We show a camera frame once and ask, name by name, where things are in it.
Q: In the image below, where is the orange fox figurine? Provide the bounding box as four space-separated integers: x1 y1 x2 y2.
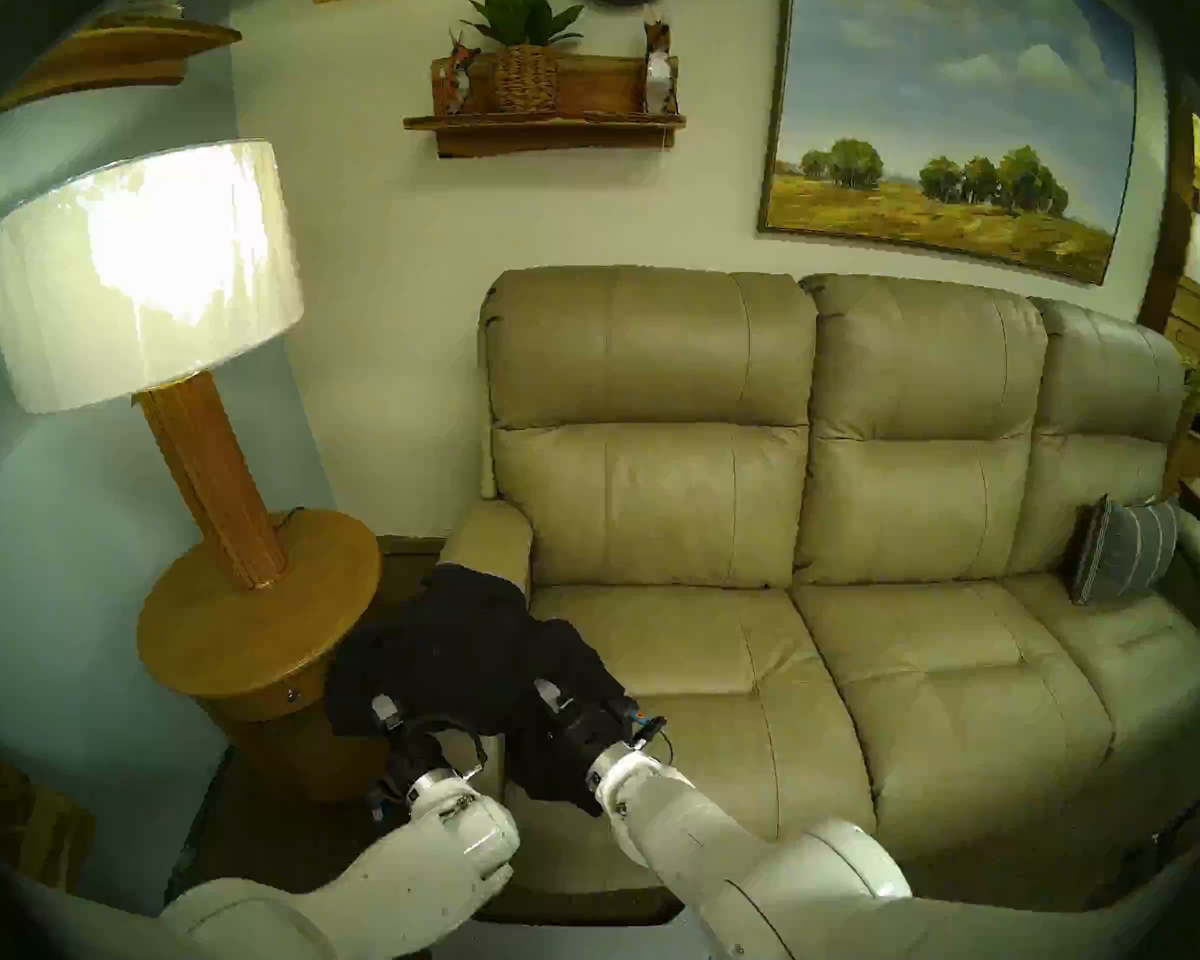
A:
438 28 481 116

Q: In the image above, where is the grey striped throw pillow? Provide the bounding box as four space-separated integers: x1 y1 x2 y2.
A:
1070 495 1181 607

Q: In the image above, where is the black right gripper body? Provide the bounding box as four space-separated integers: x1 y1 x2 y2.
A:
555 700 636 759

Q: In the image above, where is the framed landscape painting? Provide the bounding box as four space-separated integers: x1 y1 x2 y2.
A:
757 0 1138 287

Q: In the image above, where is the wooden corner shelf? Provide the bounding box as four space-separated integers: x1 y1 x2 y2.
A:
0 16 243 117

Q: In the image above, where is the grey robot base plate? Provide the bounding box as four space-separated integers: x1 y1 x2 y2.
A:
455 913 706 960

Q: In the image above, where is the black jacket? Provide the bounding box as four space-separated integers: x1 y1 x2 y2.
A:
325 564 636 819

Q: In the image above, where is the white and brown fox figurine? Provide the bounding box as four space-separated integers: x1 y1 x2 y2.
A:
642 4 679 116

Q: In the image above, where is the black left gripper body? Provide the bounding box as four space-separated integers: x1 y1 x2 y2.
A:
390 716 481 781

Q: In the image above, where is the green plant in woven basket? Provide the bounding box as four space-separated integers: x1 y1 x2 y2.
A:
460 0 586 114

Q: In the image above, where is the wooden lamp with white shade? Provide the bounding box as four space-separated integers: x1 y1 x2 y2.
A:
0 138 306 591

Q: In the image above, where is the beige leather sofa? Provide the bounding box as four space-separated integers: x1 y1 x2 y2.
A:
435 265 1200 894

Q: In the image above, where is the wooden bookcase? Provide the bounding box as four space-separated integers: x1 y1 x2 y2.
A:
1140 108 1200 489

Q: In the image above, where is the wooden wall shelf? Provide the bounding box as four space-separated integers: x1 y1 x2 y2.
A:
403 55 688 159

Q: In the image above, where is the round wooden side table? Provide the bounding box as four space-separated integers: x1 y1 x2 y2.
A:
137 509 411 804

